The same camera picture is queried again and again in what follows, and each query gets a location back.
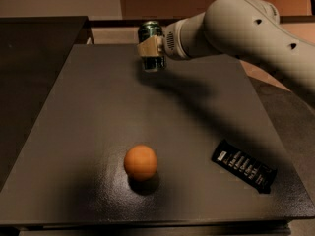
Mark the black snack bar wrapper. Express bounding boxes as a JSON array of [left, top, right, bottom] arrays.
[[212, 140, 277, 194]]

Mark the orange fruit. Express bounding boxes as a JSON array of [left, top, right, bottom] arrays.
[[124, 145, 158, 182]]

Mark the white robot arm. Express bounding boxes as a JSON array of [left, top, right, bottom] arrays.
[[138, 0, 315, 107]]

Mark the green soda can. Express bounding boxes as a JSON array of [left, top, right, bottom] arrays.
[[137, 21, 166, 72]]

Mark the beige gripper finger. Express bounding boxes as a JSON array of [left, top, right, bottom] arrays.
[[137, 35, 163, 57]]

